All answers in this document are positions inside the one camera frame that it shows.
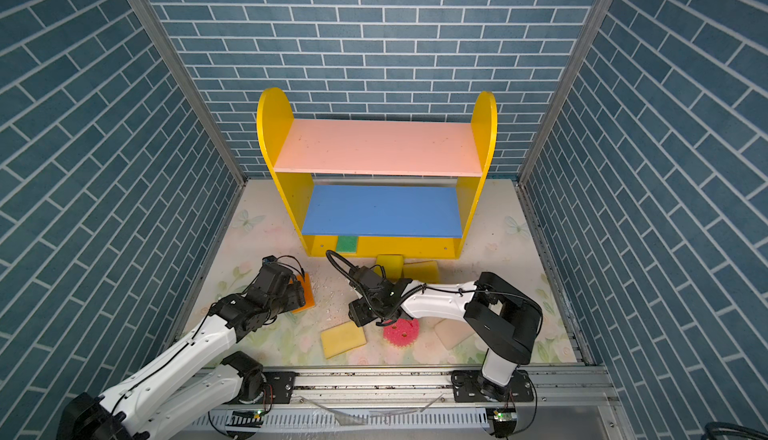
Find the aluminium left corner post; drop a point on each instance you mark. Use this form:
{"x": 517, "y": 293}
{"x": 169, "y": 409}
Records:
{"x": 165, "y": 47}

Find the beige sponge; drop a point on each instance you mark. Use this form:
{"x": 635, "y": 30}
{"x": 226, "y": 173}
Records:
{"x": 452, "y": 332}

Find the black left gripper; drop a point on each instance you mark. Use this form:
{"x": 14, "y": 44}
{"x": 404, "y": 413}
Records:
{"x": 296, "y": 293}

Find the white perforated cable tray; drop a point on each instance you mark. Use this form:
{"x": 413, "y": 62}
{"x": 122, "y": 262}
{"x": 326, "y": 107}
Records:
{"x": 317, "y": 420}

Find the yellow pink blue wooden shelf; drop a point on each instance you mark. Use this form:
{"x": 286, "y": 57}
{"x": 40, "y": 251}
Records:
{"x": 402, "y": 187}

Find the yellow flat sponge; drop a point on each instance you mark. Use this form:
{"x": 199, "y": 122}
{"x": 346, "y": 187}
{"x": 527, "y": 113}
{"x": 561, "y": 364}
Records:
{"x": 341, "y": 338}

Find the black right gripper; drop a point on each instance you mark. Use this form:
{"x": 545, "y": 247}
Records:
{"x": 355, "y": 312}

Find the green sponge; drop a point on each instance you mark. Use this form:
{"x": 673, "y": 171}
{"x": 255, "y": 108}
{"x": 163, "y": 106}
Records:
{"x": 347, "y": 244}

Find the aluminium right corner post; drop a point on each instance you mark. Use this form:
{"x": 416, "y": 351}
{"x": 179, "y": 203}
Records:
{"x": 585, "y": 40}

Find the aluminium corner post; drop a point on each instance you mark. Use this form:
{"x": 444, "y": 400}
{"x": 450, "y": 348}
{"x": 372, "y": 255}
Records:
{"x": 585, "y": 40}
{"x": 165, "y": 47}

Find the small yellow sponge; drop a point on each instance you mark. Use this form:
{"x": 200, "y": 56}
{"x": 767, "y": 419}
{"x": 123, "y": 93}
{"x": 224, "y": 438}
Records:
{"x": 389, "y": 266}

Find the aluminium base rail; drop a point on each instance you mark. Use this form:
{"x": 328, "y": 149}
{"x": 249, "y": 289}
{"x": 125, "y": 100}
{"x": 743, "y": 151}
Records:
{"x": 340, "y": 387}

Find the pink rectangular sponge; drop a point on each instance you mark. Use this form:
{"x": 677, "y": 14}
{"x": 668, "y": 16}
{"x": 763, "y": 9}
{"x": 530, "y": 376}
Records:
{"x": 424, "y": 271}

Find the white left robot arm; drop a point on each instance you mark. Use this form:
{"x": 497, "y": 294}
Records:
{"x": 197, "y": 373}

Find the orange sponge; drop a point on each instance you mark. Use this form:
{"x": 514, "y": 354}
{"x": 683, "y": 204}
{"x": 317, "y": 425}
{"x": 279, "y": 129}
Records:
{"x": 309, "y": 302}

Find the pink round scrubber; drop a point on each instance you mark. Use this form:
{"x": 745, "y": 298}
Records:
{"x": 402, "y": 333}

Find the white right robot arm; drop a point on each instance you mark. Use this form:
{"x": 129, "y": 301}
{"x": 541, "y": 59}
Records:
{"x": 507, "y": 320}

